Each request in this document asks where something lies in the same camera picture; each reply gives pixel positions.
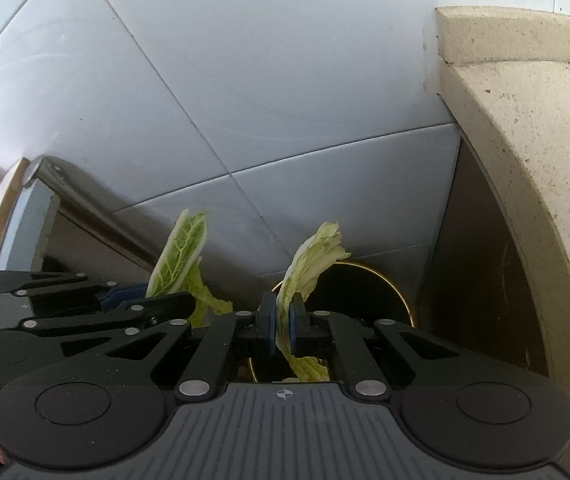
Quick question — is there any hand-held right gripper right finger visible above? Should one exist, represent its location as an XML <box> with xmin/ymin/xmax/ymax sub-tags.
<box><xmin>287</xmin><ymin>294</ymin><xmax>460</xmax><ymax>401</ymax></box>

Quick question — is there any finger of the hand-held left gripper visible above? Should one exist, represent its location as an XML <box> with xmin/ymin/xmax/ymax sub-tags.
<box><xmin>20</xmin><ymin>292</ymin><xmax>198</xmax><ymax>339</ymax></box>
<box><xmin>0</xmin><ymin>270</ymin><xmax>148</xmax><ymax>313</ymax></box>

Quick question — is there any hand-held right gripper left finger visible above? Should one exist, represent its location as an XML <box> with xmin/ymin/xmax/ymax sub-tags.
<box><xmin>108</xmin><ymin>291</ymin><xmax>278</xmax><ymax>403</ymax></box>

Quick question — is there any napa cabbage leaf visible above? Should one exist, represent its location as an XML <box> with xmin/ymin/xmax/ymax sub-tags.
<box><xmin>144</xmin><ymin>209</ymin><xmax>234</xmax><ymax>328</ymax></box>
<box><xmin>274</xmin><ymin>221</ymin><xmax>353</xmax><ymax>385</ymax></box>

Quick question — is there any black gold-rimmed trash bin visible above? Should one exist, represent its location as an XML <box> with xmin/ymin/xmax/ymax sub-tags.
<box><xmin>246</xmin><ymin>260</ymin><xmax>418</xmax><ymax>385</ymax></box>

